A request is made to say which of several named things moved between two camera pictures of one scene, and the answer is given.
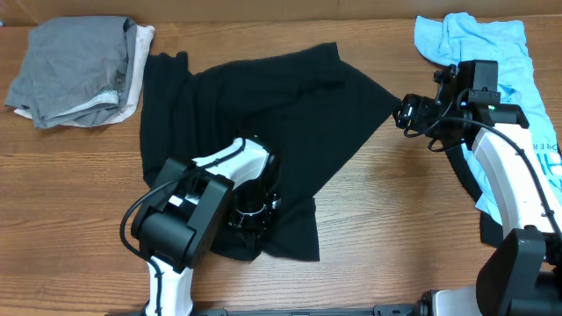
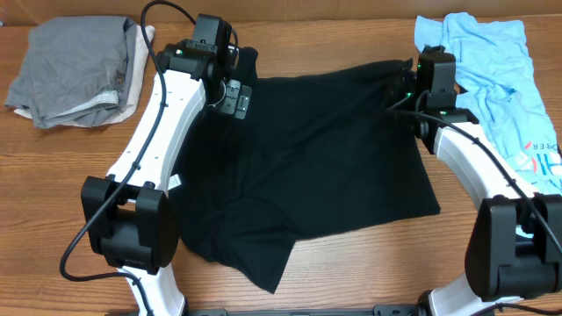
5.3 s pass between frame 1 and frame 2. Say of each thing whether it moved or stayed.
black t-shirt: moved
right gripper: moved
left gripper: moved
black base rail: stayed
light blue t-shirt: stayed
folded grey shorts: stayed
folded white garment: stayed
